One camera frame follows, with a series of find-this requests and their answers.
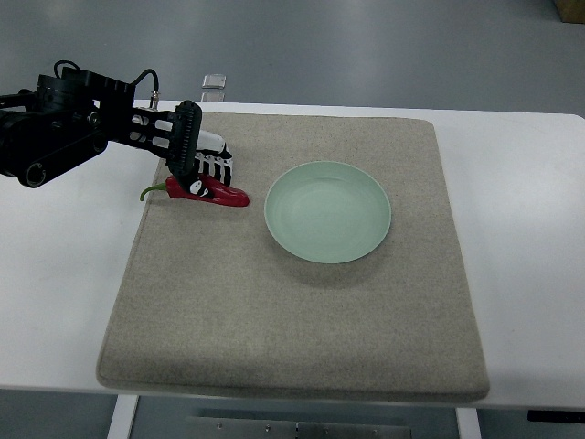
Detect red pepper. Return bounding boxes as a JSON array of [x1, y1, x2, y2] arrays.
[[140, 174, 250, 208]]

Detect white table leg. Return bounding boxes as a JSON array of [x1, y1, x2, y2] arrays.
[[106, 395, 139, 439], [455, 408, 482, 439]]

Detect beige felt mat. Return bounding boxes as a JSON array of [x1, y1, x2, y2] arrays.
[[96, 113, 490, 403]]

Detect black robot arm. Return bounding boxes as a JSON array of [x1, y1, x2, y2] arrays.
[[1, 60, 202, 188]]

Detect white left table leg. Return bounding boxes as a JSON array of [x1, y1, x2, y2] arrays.
[[106, 395, 139, 439]]

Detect metal base plate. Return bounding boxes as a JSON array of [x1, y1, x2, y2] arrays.
[[186, 416, 412, 439]]

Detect black table control panel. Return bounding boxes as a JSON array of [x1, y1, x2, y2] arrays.
[[526, 410, 585, 424]]

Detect light green plate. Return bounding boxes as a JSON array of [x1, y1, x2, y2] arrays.
[[264, 161, 392, 264]]

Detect white right table leg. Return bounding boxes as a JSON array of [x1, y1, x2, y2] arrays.
[[455, 408, 482, 439]]

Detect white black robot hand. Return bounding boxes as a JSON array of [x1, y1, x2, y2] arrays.
[[177, 130, 233, 190]]

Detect cardboard box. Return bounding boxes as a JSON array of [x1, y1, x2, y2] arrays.
[[554, 0, 585, 24]]

